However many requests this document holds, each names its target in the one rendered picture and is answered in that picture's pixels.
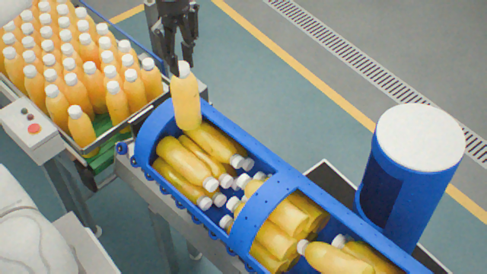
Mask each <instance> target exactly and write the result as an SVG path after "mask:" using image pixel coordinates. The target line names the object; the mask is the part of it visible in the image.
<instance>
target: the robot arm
mask: <svg viewBox="0 0 487 274"><path fill-rule="evenodd" d="M32 1H33V0H0V29H1V28H3V27H4V26H5V25H6V24H7V23H9V22H10V21H12V20H13V19H15V18H16V17H17V16H19V15H20V14H21V13H22V12H24V11H25V10H26V8H27V6H28V5H29V4H30V3H31V2H32ZM155 4H156V8H157V10H158V22H157V23H156V24H155V25H154V26H153V25H150V26H149V28H148V29H149V30H150V31H151V32H152V34H153V37H154V43H155V46H156V49H157V52H158V55H159V56H160V57H161V58H162V59H164V60H167V65H169V69H170V73H171V74H173V75H174V76H176V77H177V78H179V77H180V68H179V62H178V55H176V54H175V53H174V47H175V33H177V28H178V27H179V29H180V31H181V34H182V36H183V41H184V42H181V46H182V51H183V61H184V62H187V63H188V64H189V67H190V68H192V67H194V65H193V55H192V53H193V47H195V46H196V44H195V43H194V42H193V41H194V40H197V39H198V38H199V16H198V13H199V4H198V3H196V2H194V1H193V0H155ZM186 16H187V18H186ZM163 25H164V35H163V34H162V33H163V30H162V26H163ZM0 274H87V272H86V270H85V269H84V267H83V266H82V265H81V263H80V261H79V260H78V258H77V256H76V251H75V248H74V247H73V245H71V244H69V245H67V243H66V241H65V239H64V238H63V237H62V235H61V234H60V233H59V231H58V230H56V228H55V227H54V225H53V224H52V223H51V222H50V221H48V220H47V219H46V218H45V217H44V216H43V215H42V214H41V213H40V212H39V210H38V209H37V207H36V206H35V204H34V201H33V200H32V199H31V197H30V196H29V195H28V194H27V193H26V191H25V190H24V189H23V187H22V186H21V185H20V184H19V182H17V181H16V179H14V178H13V176H12V174H11V173H10V172H9V171H8V169H7V168H6V167H5V166H3V165H2V164H1V163H0Z"/></svg>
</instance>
